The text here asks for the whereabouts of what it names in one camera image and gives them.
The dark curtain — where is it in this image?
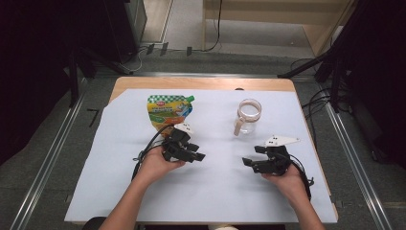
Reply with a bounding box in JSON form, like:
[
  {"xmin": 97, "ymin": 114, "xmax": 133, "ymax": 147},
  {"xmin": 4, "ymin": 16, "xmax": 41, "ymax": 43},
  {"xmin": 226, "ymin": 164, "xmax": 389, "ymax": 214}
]
[
  {"xmin": 331, "ymin": 0, "xmax": 406, "ymax": 171},
  {"xmin": 0, "ymin": 0, "xmax": 106, "ymax": 167}
]

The metal floor rail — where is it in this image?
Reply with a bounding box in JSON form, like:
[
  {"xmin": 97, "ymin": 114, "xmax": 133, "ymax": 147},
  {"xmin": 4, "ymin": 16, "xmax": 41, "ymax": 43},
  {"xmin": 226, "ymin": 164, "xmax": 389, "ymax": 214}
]
[
  {"xmin": 95, "ymin": 71, "xmax": 281, "ymax": 80},
  {"xmin": 319, "ymin": 84, "xmax": 395, "ymax": 230},
  {"xmin": 9, "ymin": 78, "xmax": 89, "ymax": 230}
]

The clear glass measuring cup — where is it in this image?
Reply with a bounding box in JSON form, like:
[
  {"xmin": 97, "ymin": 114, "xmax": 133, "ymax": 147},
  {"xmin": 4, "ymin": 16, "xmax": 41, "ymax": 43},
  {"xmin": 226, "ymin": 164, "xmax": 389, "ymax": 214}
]
[{"xmin": 233, "ymin": 98, "xmax": 263, "ymax": 137}]

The black hanging cable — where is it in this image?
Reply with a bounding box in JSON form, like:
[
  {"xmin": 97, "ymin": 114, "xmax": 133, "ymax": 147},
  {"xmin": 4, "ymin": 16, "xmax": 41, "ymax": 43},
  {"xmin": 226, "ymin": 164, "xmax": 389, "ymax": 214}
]
[{"xmin": 204, "ymin": 0, "xmax": 224, "ymax": 53}]

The black metal stand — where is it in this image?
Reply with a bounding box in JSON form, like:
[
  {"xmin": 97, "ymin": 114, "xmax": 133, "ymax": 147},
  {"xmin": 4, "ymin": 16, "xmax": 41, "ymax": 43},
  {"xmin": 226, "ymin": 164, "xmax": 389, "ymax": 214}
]
[
  {"xmin": 68, "ymin": 44, "xmax": 132, "ymax": 108},
  {"xmin": 277, "ymin": 0, "xmax": 406, "ymax": 113}
]

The person's right hand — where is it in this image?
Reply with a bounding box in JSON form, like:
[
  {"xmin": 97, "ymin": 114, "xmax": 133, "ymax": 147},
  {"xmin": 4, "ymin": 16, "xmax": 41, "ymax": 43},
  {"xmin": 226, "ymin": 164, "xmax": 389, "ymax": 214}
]
[{"xmin": 261, "ymin": 164, "xmax": 307, "ymax": 202}]

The person's left hand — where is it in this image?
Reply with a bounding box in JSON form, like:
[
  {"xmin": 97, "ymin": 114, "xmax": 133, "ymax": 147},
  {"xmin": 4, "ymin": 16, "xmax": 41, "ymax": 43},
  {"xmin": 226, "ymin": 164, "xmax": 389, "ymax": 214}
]
[{"xmin": 138, "ymin": 146, "xmax": 187, "ymax": 187}]

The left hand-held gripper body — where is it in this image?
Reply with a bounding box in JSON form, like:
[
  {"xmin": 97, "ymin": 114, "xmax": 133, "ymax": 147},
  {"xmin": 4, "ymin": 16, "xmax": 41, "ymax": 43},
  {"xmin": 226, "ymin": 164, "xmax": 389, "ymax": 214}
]
[{"xmin": 161, "ymin": 123, "xmax": 195, "ymax": 163}]

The right hand-held gripper black cable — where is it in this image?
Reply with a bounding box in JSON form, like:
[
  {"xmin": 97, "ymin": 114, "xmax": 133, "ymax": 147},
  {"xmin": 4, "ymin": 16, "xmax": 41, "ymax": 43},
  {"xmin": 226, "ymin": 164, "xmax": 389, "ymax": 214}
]
[{"xmin": 288, "ymin": 153, "xmax": 316, "ymax": 202}]

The black cabinet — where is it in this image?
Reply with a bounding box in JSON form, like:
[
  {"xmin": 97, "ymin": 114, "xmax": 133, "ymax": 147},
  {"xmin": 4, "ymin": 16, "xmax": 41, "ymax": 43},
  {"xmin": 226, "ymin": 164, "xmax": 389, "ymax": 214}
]
[{"xmin": 103, "ymin": 0, "xmax": 148, "ymax": 64}]

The yellow green spout pouch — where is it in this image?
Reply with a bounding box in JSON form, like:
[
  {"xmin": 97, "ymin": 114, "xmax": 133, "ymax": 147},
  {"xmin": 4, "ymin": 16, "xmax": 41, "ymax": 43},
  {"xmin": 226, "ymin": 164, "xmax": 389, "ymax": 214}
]
[{"xmin": 147, "ymin": 94, "xmax": 196, "ymax": 139}]

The white paper sheet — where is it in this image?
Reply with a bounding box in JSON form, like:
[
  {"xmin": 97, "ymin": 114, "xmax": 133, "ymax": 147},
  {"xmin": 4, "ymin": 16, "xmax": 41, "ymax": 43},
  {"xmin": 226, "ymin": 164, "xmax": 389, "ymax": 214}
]
[{"xmin": 64, "ymin": 88, "xmax": 339, "ymax": 224}]

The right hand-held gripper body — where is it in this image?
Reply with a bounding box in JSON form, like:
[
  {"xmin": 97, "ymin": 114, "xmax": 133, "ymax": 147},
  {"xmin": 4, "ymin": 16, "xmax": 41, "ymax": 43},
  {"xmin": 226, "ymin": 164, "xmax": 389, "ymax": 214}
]
[{"xmin": 251, "ymin": 135, "xmax": 302, "ymax": 177}]

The left hand-held gripper black cable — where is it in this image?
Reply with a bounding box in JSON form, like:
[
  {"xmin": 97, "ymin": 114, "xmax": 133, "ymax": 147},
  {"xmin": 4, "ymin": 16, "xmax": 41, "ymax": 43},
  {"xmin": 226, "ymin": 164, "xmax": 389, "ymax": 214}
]
[{"xmin": 131, "ymin": 123, "xmax": 175, "ymax": 182}]

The black floor cable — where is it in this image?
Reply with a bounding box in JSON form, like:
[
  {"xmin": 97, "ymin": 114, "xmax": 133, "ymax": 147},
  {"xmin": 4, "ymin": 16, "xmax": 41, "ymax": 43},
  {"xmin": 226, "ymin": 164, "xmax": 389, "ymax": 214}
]
[{"xmin": 301, "ymin": 87, "xmax": 334, "ymax": 151}]

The light wooden shelf unit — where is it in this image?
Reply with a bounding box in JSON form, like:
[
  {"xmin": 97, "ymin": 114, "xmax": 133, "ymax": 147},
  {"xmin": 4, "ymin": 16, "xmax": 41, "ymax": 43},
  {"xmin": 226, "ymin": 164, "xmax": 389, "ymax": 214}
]
[{"xmin": 201, "ymin": 0, "xmax": 355, "ymax": 58}]

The hand-held gripper black cable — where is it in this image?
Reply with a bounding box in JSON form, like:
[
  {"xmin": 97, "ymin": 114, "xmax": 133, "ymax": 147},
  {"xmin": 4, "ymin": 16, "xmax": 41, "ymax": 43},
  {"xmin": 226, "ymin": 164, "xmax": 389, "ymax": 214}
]
[
  {"xmin": 131, "ymin": 123, "xmax": 175, "ymax": 182},
  {"xmin": 288, "ymin": 153, "xmax": 316, "ymax": 202}
]

